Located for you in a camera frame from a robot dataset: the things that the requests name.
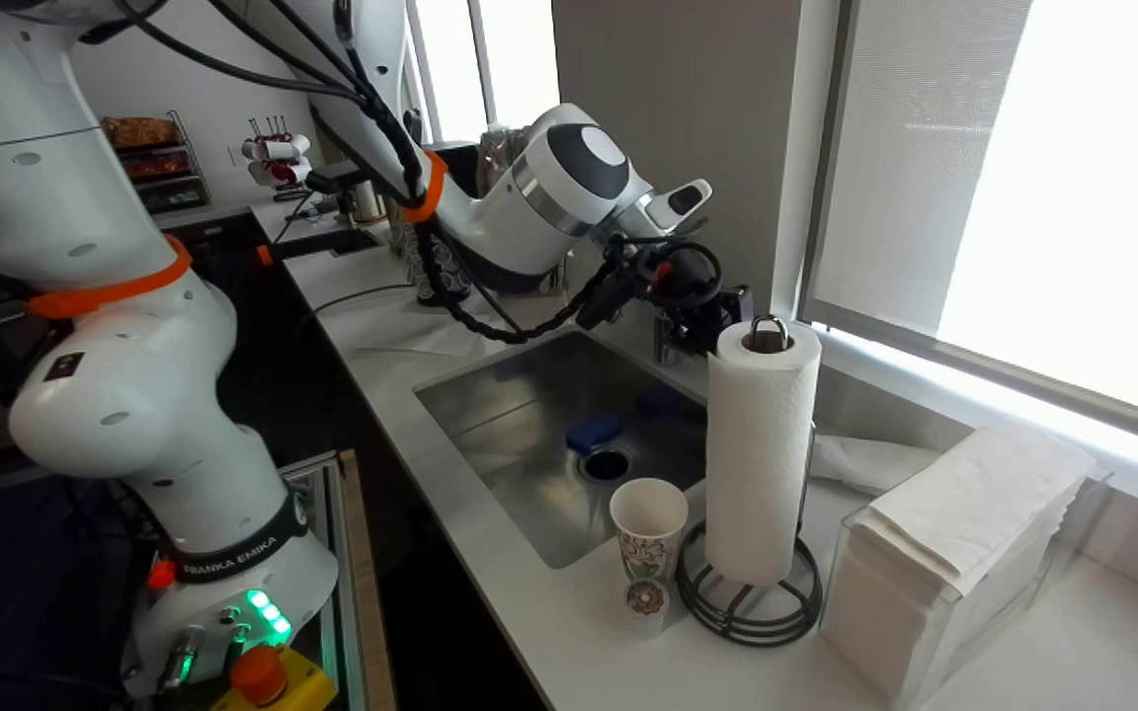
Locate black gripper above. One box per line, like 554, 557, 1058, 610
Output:
643, 241, 745, 361

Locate white paper towel roll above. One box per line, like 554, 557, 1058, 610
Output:
701, 316, 827, 587

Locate blue sponge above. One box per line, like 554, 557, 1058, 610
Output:
562, 407, 630, 460

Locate stainless steel sink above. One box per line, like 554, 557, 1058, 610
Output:
409, 327, 977, 573

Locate patterned paper cup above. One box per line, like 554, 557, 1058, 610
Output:
604, 473, 691, 587

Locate white napkin stack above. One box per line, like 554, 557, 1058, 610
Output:
850, 427, 1108, 598

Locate red and white countertop items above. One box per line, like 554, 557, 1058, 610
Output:
242, 116, 323, 203

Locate snack shelf rack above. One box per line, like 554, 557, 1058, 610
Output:
98, 116, 208, 219

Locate yellow emergency stop button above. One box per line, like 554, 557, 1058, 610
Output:
208, 644, 344, 711

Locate white window frame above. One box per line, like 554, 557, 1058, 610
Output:
798, 0, 1138, 456

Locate black wire towel holder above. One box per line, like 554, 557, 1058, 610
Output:
670, 312, 827, 652

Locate clear napkin holder with wire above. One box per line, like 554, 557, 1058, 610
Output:
817, 427, 1115, 709

